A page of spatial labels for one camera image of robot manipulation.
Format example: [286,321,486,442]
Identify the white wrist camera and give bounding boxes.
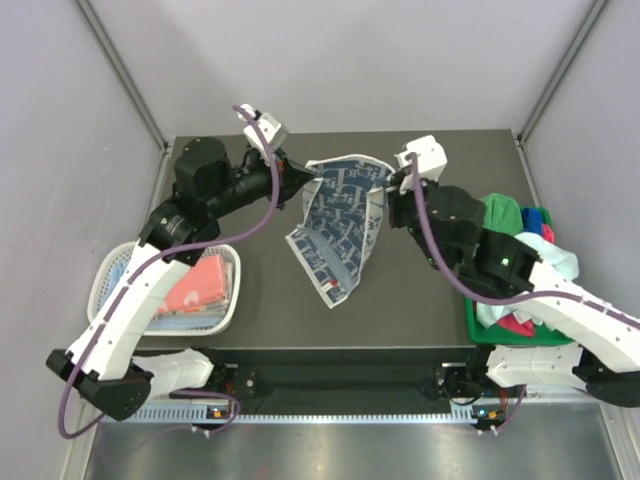
[237,104,289,154]
[395,135,448,195]

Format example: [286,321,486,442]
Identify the green towel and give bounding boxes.
[481,193,524,236]

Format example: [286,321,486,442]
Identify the blue white patterned towel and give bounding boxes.
[286,154,396,309]

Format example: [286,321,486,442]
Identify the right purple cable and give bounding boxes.
[407,152,640,435]

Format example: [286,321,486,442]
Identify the green plastic bin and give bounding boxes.
[464,206,569,346]

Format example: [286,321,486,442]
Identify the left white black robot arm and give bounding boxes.
[46,137,315,421]

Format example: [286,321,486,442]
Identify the aluminium frame post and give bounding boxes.
[515,0,612,149]
[71,0,169,151]

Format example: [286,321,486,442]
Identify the pink bunny towel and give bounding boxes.
[157,255,233,314]

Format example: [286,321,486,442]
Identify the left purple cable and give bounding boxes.
[57,104,281,440]

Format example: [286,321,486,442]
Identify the blue towel in bin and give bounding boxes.
[521,208,545,236]

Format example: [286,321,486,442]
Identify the left aluminium frame post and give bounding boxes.
[71,0,169,151]

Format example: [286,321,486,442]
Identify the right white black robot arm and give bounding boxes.
[384,169,639,408]

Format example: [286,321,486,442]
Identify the purple cable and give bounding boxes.
[57,104,281,440]
[407,152,640,435]

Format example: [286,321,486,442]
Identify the white perforated plastic basket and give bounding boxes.
[87,242,241,336]

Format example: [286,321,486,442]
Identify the white mint towel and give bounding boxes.
[476,232,580,328]

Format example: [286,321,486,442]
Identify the grey slotted cable duct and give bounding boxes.
[124,401,506,425]

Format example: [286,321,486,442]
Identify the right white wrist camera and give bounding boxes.
[395,135,448,195]

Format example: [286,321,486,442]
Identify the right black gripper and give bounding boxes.
[385,170,450,272]

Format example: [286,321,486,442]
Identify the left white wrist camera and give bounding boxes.
[237,104,289,154]

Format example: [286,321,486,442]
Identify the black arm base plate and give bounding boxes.
[168,349,526,416]

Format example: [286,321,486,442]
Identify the right aluminium frame post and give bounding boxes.
[515,0,612,149]

